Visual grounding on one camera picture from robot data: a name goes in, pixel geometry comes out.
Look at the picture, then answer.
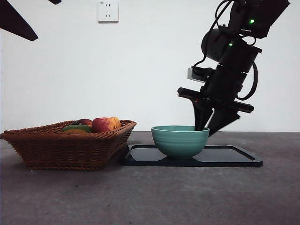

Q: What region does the teal ribbed bowl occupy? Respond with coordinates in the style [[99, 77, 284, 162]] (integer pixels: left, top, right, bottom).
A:
[[151, 125, 210, 160]]

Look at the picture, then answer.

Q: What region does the orange brown kiwi fruit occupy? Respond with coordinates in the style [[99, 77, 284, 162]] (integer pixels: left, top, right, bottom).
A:
[[62, 129, 88, 135]]

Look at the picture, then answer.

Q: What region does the black rectangular tray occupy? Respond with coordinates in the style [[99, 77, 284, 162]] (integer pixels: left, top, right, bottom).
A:
[[121, 144, 263, 167]]

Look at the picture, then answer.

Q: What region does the red yellow apple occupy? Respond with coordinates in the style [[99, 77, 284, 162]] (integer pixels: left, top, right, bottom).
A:
[[91, 117, 122, 133]]

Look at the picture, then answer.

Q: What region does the dark red round fruit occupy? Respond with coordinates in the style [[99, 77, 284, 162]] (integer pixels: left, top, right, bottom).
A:
[[72, 119, 92, 127]]

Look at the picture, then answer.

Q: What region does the green oval fruit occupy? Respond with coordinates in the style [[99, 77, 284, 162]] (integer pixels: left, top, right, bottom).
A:
[[61, 124, 93, 134]]

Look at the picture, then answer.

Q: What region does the brown wicker basket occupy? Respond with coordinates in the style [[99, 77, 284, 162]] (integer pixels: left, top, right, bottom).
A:
[[0, 120, 137, 171]]

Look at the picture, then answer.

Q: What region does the right arm thick black cable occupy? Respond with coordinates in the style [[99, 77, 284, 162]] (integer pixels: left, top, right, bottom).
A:
[[238, 61, 258, 101]]

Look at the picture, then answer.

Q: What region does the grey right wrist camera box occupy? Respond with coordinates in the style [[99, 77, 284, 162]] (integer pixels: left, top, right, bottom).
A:
[[187, 66, 211, 83]]

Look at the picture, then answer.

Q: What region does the white wall power socket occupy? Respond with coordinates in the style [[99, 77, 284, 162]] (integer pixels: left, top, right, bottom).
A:
[[97, 1, 119, 23]]

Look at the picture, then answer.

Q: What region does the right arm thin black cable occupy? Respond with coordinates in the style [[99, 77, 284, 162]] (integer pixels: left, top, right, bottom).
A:
[[191, 0, 235, 71]]

